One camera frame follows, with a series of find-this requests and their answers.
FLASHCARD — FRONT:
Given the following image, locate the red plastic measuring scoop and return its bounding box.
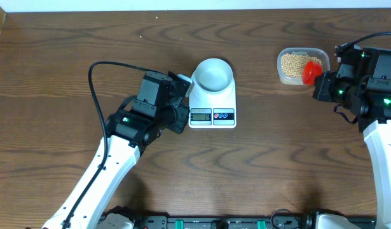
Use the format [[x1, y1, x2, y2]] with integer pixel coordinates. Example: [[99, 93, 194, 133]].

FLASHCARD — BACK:
[[302, 61, 323, 85]]

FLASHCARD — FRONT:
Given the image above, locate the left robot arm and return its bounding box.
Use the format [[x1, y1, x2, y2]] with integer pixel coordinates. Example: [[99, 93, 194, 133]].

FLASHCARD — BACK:
[[43, 71, 193, 229]]

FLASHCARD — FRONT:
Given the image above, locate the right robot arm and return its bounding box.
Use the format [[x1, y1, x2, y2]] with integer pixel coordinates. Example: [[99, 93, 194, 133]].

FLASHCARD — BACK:
[[313, 43, 391, 228]]

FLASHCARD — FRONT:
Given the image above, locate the clear plastic soybean container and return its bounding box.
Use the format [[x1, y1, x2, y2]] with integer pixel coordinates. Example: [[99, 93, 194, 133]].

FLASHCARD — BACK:
[[277, 48, 330, 85]]

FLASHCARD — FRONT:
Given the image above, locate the white digital kitchen scale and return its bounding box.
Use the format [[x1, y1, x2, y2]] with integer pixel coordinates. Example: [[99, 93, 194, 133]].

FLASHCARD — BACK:
[[189, 75, 237, 128]]

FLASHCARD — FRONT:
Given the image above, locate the light grey round bowl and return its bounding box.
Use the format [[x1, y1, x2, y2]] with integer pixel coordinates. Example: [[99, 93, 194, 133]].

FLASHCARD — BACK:
[[193, 58, 234, 92]]

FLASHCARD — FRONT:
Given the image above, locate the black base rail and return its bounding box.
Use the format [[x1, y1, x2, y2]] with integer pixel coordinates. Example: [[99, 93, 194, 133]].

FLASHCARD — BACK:
[[93, 206, 379, 229]]

